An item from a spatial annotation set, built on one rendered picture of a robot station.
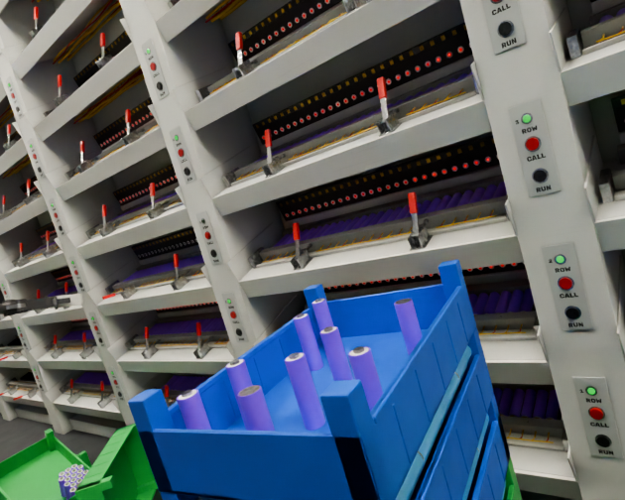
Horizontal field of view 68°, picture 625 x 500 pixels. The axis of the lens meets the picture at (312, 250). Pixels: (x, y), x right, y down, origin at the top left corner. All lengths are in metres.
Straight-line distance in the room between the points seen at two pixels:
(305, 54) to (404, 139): 0.23
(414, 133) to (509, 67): 0.16
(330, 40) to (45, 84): 1.15
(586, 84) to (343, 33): 0.36
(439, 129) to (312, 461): 0.54
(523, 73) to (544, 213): 0.18
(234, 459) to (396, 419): 0.11
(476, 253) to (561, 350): 0.18
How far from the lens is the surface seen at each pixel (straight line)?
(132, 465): 1.55
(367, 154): 0.79
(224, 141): 1.12
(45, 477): 1.81
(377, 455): 0.30
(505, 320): 0.84
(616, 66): 0.68
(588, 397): 0.79
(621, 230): 0.70
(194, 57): 1.16
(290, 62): 0.87
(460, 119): 0.72
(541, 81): 0.69
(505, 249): 0.73
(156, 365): 1.48
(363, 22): 0.79
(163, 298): 1.32
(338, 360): 0.44
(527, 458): 0.91
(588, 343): 0.75
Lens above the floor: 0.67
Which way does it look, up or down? 6 degrees down
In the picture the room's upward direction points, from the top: 17 degrees counter-clockwise
